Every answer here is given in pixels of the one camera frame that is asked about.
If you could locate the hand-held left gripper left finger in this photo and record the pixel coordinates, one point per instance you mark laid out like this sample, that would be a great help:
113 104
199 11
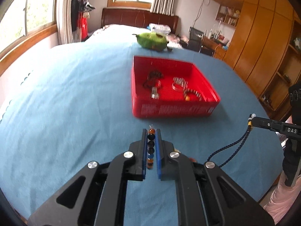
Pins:
144 155

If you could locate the large wooden frame window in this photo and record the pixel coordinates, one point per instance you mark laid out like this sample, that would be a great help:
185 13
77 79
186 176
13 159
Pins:
25 9

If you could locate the wooden desk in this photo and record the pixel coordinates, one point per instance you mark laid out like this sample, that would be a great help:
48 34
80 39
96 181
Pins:
218 49

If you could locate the dark wooden headboard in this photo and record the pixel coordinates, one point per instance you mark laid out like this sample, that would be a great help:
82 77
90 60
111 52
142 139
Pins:
127 18

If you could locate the wooden wardrobe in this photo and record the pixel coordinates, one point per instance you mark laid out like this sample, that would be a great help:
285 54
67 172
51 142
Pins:
263 40

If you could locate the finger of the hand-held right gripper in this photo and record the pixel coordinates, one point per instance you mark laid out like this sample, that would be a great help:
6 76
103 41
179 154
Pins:
265 123

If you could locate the black chair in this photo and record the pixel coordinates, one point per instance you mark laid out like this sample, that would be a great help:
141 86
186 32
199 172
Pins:
195 38

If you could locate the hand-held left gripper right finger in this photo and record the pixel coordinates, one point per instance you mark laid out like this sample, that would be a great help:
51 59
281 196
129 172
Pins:
158 155

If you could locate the green plush toy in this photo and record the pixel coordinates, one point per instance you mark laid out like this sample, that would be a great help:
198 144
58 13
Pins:
151 41

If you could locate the wooden wall shelf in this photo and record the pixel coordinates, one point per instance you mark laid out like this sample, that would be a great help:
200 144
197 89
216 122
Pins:
228 16

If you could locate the person's pink clothing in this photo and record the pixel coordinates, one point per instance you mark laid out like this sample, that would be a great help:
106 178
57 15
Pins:
284 204

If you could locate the silver wristwatch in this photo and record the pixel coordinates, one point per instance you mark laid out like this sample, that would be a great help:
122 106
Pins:
155 94

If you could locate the red tin box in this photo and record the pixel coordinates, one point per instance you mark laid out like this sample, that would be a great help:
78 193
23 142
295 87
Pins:
174 108

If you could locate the plain silver bangle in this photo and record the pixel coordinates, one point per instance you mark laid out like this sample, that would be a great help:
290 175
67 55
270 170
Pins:
175 88

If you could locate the patterned pillow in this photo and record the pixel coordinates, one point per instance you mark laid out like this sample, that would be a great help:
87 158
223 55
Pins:
161 28

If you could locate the red bag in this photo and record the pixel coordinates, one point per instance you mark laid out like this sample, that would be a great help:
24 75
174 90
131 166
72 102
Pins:
82 27

